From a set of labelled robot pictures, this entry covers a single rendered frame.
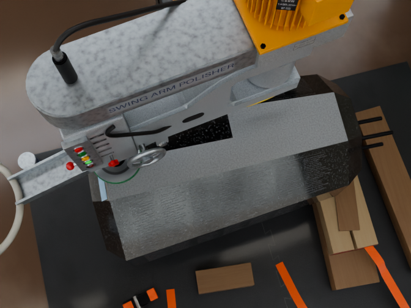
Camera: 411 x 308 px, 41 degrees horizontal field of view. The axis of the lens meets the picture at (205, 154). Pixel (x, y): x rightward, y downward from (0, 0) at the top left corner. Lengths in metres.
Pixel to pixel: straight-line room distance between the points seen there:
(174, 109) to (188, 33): 0.33
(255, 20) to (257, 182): 1.00
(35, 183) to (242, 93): 0.93
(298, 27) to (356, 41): 2.06
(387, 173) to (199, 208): 1.25
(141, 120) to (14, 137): 1.70
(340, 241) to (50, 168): 1.53
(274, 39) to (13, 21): 2.43
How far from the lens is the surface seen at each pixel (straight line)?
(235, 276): 3.02
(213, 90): 1.82
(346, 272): 3.12
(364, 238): 3.06
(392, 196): 3.27
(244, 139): 2.44
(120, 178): 2.39
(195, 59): 1.61
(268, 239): 3.17
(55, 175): 2.35
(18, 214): 2.38
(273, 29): 1.64
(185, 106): 1.88
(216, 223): 2.53
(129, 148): 2.00
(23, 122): 3.49
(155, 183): 2.39
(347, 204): 3.06
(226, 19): 1.67
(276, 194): 2.53
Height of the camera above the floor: 3.14
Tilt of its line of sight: 74 degrees down
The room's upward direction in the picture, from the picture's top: 1 degrees clockwise
